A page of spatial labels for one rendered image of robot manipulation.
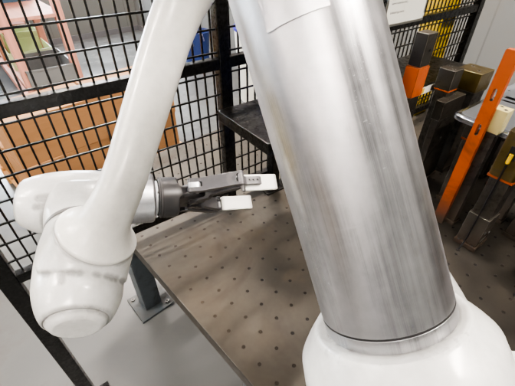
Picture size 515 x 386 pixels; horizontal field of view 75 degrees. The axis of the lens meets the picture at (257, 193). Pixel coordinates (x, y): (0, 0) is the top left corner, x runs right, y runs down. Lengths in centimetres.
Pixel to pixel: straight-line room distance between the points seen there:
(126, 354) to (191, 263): 80
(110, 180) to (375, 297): 31
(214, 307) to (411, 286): 65
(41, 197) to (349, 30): 50
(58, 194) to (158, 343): 115
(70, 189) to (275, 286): 53
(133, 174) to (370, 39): 30
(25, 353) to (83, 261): 141
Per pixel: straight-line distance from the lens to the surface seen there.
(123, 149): 43
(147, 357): 163
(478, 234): 109
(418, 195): 24
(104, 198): 43
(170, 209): 62
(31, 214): 61
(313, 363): 29
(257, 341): 80
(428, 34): 101
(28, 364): 181
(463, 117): 109
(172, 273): 93
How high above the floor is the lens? 141
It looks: 38 degrees down
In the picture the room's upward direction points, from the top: straight up
